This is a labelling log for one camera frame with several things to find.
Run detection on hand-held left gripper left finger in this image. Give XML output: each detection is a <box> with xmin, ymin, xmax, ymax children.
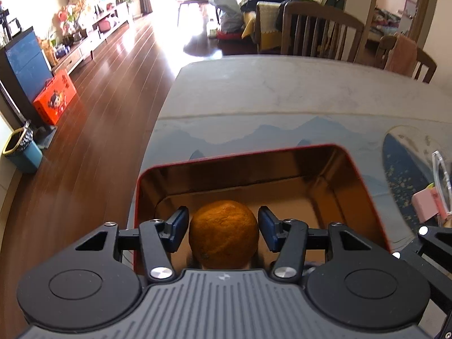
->
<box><xmin>72</xmin><ymin>207</ymin><xmax>190</xmax><ymax>284</ymax></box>

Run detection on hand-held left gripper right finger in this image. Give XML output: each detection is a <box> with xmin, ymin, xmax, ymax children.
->
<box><xmin>258</xmin><ymin>205</ymin><xmax>375</xmax><ymax>284</ymax></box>

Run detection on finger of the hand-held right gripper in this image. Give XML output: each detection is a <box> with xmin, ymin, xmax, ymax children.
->
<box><xmin>391</xmin><ymin>224</ymin><xmax>452</xmax><ymax>338</ymax></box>

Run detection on orange fruit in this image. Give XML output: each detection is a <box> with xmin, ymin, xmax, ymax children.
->
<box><xmin>188</xmin><ymin>200</ymin><xmax>259</xmax><ymax>270</ymax></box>

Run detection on pink square block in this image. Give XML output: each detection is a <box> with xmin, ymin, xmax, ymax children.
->
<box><xmin>411</xmin><ymin>186</ymin><xmax>443</xmax><ymax>224</ymax></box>

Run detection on red tin box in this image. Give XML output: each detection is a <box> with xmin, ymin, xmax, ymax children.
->
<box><xmin>134</xmin><ymin>144</ymin><xmax>392</xmax><ymax>276</ymax></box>

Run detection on white sunglasses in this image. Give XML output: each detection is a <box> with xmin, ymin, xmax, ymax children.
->
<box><xmin>431</xmin><ymin>151</ymin><xmax>452</xmax><ymax>220</ymax></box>

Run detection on printed mountain table mat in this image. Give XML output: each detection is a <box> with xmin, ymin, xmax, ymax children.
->
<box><xmin>126</xmin><ymin>113</ymin><xmax>452</xmax><ymax>255</ymax></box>

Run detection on blue trash bin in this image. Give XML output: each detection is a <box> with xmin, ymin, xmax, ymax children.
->
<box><xmin>2</xmin><ymin>122</ymin><xmax>44</xmax><ymax>174</ymax></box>

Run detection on orange gift box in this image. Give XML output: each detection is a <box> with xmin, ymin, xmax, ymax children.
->
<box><xmin>33</xmin><ymin>69</ymin><xmax>77</xmax><ymax>126</ymax></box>

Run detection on wooden chair with towel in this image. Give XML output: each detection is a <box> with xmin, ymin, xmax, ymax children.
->
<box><xmin>373</xmin><ymin>33</ymin><xmax>438</xmax><ymax>84</ymax></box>

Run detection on red bag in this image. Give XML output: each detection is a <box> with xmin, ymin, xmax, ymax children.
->
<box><xmin>216</xmin><ymin>30</ymin><xmax>245</xmax><ymax>42</ymax></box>

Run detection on pink towel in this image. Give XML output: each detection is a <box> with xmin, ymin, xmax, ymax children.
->
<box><xmin>384</xmin><ymin>34</ymin><xmax>419</xmax><ymax>77</ymax></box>

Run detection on yellow cloth covered chair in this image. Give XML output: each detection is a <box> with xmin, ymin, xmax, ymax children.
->
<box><xmin>243</xmin><ymin>1</ymin><xmax>287</xmax><ymax>53</ymax></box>

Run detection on wooden dining chair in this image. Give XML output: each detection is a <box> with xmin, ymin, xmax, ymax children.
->
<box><xmin>281</xmin><ymin>0</ymin><xmax>366</xmax><ymax>63</ymax></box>

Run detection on white low tv cabinet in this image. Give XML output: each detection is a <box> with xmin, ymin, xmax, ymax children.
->
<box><xmin>52</xmin><ymin>2</ymin><xmax>134</xmax><ymax>75</ymax></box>

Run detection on grey plastic bag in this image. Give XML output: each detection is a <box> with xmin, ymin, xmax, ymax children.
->
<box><xmin>210</xmin><ymin>0</ymin><xmax>245</xmax><ymax>33</ymax></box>

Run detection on television screen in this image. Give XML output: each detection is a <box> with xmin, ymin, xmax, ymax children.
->
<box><xmin>0</xmin><ymin>26</ymin><xmax>54</xmax><ymax>129</ymax></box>

